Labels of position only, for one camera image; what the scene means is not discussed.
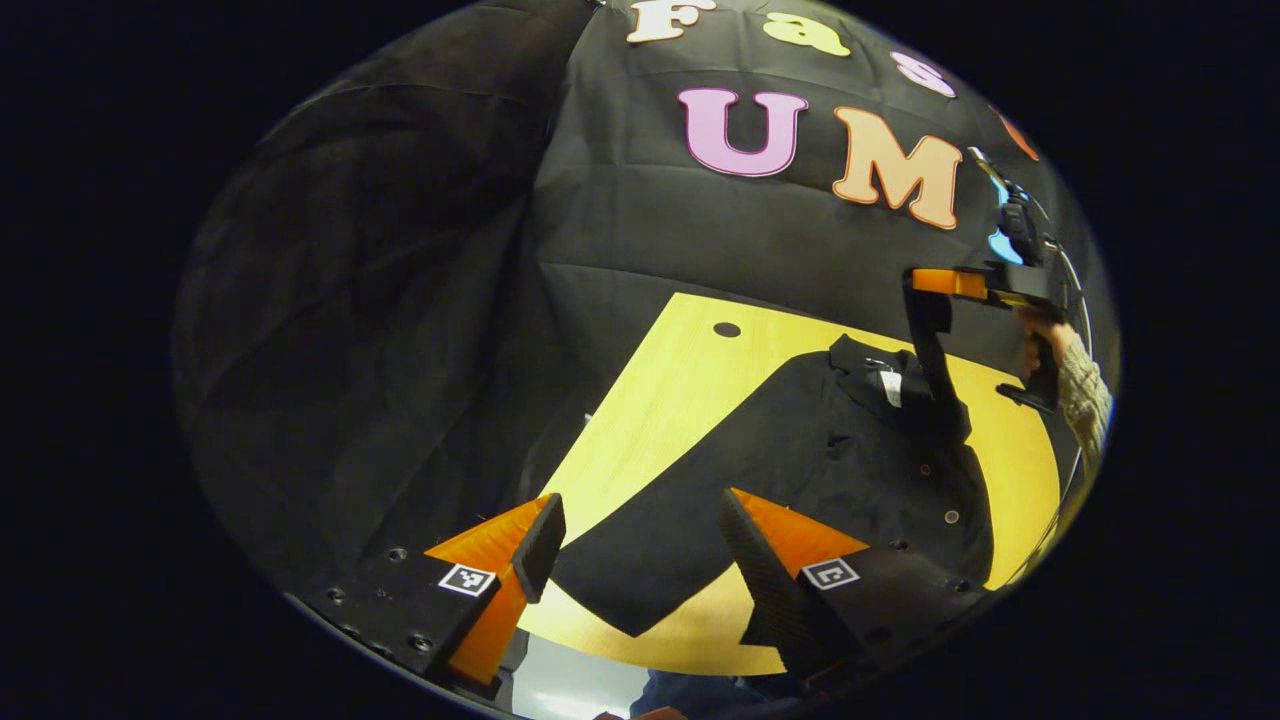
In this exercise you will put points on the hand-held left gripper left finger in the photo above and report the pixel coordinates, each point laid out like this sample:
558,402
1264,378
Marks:
540,545

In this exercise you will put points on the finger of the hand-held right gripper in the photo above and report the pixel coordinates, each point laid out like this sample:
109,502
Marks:
935,350

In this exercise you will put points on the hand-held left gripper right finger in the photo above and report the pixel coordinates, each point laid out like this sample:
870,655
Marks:
770,590

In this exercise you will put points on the black buttoned coat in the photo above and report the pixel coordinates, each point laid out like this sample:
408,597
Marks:
800,470

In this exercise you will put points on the person's legs in blue jeans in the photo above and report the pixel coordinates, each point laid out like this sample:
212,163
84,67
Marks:
700,695

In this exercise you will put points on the black table grommet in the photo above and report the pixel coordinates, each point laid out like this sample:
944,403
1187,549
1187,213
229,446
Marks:
727,329

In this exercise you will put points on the black backdrop cloth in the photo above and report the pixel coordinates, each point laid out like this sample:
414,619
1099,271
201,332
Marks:
400,300

